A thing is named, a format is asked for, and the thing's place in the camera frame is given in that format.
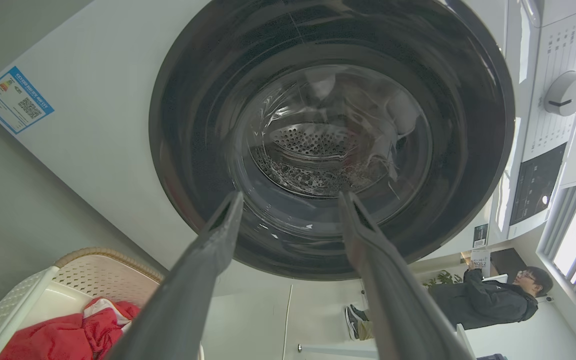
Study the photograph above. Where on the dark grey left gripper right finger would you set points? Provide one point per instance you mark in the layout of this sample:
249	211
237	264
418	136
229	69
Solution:
398	300

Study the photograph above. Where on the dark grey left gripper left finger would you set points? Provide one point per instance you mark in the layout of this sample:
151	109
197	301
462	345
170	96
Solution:
178	300

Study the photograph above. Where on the white perforated laundry basket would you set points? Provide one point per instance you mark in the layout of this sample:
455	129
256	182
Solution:
98	275

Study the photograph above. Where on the green potted plant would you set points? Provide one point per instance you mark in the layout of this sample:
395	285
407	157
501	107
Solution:
440	280

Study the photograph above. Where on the person in black jacket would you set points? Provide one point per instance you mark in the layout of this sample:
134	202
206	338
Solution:
483	300

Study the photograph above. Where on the white paper sign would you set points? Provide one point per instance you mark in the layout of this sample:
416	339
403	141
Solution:
480	262

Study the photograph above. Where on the red and white garment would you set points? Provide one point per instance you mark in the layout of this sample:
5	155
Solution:
58	335

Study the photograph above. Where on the round black washing machine door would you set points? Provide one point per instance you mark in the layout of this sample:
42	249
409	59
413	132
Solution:
193	150

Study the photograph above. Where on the black washer display panel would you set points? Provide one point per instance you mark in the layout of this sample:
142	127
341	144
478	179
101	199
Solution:
535	185

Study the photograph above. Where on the white front-load washing machine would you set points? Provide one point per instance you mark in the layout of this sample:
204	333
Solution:
93	125

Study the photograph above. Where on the blue energy label sticker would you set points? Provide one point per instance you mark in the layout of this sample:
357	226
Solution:
15	100

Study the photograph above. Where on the white round control knob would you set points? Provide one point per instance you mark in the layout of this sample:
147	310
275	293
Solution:
565	92

